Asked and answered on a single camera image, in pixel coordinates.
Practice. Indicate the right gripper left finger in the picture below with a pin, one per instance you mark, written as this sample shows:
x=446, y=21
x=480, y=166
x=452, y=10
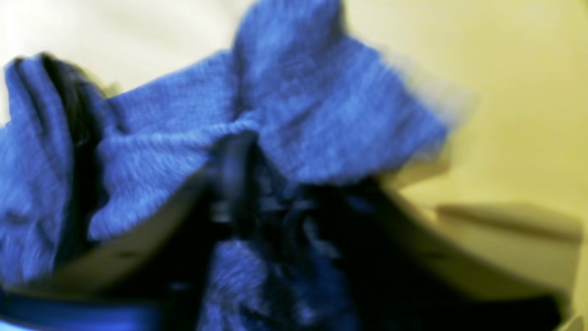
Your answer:
x=151, y=278

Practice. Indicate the grey long-sleeve shirt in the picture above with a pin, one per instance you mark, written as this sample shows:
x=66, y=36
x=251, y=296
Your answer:
x=79, y=170

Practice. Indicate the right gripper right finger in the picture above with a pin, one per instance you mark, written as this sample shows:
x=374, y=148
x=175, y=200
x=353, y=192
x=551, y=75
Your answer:
x=459, y=276

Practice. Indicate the yellow table cloth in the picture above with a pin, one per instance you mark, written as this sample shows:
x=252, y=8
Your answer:
x=512, y=183

